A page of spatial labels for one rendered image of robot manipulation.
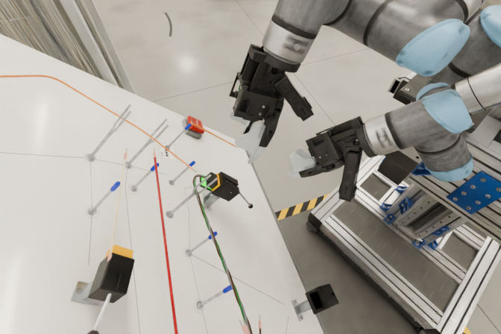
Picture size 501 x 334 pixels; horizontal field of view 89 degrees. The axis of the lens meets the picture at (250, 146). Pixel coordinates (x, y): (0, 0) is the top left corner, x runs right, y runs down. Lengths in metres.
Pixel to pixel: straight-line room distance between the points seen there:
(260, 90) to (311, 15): 0.14
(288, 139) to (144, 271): 1.84
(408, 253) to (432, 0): 1.48
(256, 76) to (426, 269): 1.53
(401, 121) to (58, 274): 0.57
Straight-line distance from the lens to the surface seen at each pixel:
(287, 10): 0.41
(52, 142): 0.56
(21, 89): 0.63
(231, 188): 0.61
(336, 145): 0.57
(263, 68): 0.43
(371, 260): 1.63
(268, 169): 2.00
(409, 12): 0.44
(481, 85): 0.66
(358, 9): 0.46
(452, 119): 0.52
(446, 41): 0.42
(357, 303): 1.80
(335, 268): 1.80
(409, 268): 1.73
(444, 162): 0.59
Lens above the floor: 1.69
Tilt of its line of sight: 53 degrees down
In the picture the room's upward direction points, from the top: straight up
